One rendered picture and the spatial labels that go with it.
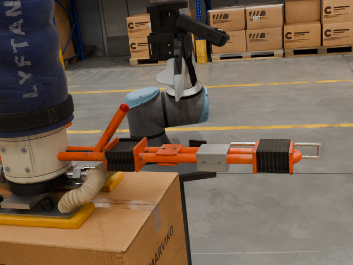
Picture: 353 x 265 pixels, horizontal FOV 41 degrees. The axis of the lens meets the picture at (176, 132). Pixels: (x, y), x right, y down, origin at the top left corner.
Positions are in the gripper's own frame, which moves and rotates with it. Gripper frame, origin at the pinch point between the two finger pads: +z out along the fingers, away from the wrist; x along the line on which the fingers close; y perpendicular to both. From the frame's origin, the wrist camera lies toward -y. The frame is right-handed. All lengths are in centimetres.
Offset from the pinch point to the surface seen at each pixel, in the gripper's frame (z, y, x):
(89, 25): 35, 417, -819
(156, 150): 13.5, 9.4, -0.4
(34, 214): 24.6, 36.9, 13.0
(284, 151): 12.1, -20.7, 4.3
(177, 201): 33.9, 10.1, -14.8
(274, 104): 113, 15, -421
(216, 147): 12.7, -5.2, 0.2
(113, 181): 24.9, 25.2, -7.6
